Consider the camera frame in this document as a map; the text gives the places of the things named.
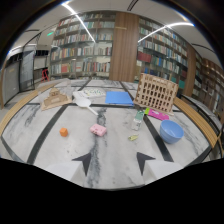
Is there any wooden model building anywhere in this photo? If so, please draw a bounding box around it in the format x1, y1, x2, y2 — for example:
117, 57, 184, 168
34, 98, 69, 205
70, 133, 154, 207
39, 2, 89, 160
40, 87, 73, 111

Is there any clear plastic container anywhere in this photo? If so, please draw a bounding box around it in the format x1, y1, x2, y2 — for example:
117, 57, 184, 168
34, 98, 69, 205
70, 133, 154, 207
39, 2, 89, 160
58, 78, 73, 98

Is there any blue plastic bowl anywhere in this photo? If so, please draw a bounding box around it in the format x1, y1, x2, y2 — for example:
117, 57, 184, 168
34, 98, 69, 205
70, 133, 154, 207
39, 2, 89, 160
159, 119, 185, 145

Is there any wooden bench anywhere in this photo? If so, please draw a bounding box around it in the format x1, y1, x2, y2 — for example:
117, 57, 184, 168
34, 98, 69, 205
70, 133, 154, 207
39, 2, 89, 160
173, 96, 223, 158
0, 80, 63, 137

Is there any small clear bottle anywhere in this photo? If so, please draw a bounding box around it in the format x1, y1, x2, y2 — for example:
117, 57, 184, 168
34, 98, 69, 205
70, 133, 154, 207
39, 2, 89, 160
131, 110, 146, 132

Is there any small yellow-green wrapper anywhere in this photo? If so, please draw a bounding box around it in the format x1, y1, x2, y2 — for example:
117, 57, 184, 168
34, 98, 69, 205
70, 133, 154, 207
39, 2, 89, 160
127, 133, 140, 142

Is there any magenta flat packet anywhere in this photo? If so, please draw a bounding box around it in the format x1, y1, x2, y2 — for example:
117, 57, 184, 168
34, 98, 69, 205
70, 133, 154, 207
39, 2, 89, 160
147, 108, 170, 122

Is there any orange cube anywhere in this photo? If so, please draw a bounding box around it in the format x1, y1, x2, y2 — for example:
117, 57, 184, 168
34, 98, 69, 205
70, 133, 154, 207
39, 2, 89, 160
59, 127, 69, 138

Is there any white patterned plate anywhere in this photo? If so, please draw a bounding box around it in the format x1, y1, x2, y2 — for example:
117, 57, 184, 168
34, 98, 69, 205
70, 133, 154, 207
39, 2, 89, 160
78, 87, 107, 98

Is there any pink rectangular box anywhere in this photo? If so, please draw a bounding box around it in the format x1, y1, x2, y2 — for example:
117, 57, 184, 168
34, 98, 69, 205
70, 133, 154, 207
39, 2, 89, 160
89, 123, 108, 137

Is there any wooden wall column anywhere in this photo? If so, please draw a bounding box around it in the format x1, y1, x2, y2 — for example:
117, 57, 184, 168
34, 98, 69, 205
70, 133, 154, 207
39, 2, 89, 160
108, 11, 140, 82

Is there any red step ladder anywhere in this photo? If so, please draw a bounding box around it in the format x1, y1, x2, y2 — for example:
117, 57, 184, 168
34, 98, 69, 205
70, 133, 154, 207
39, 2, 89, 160
40, 68, 51, 83

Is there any blue folder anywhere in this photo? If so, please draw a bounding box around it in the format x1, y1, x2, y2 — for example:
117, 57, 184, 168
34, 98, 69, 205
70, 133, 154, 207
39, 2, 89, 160
104, 90, 135, 107

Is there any wooden lattice crate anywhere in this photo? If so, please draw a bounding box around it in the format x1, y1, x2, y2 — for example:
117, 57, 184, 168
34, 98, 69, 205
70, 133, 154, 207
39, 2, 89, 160
133, 72, 180, 115

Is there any wooden bookshelf with books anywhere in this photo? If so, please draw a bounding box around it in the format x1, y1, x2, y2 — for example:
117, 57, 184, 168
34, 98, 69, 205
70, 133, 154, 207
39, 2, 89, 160
134, 15, 188, 90
48, 10, 117, 80

